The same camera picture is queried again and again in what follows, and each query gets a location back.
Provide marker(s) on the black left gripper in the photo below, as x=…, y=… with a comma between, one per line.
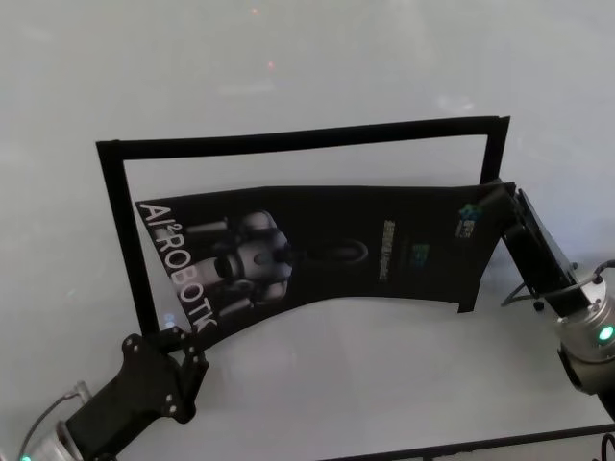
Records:
x=139, y=384

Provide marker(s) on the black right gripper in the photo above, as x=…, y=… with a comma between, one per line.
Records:
x=538, y=259

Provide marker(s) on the black robot print poster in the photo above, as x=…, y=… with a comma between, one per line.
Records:
x=336, y=249

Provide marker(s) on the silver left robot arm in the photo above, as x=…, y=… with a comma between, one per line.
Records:
x=53, y=444

